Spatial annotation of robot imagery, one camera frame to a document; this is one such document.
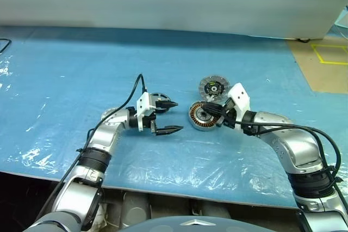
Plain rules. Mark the silver spoked rotor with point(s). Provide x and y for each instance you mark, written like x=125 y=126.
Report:
x=160 y=96

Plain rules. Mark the round silver motor lid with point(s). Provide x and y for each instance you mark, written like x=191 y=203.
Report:
x=213 y=87

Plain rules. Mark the grey robot torso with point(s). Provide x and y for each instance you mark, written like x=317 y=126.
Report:
x=176 y=224

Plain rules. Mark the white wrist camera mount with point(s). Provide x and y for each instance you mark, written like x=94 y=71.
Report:
x=240 y=99
x=145 y=107

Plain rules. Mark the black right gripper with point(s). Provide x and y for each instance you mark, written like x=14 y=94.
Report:
x=230 y=115

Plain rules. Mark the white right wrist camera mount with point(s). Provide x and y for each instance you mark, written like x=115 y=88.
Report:
x=240 y=99

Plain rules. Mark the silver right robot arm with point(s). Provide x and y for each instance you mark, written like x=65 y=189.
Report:
x=296 y=145

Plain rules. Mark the motor housing with copper windings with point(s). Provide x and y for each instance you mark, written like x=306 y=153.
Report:
x=198 y=120

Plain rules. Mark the blue plastic table sheet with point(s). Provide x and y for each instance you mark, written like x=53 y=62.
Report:
x=81 y=80

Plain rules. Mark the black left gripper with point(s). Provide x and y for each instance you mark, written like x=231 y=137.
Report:
x=153 y=126

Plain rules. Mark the grey rounded cylinder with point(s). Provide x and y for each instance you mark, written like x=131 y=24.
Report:
x=134 y=207

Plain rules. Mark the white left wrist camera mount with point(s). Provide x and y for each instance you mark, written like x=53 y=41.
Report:
x=145 y=107

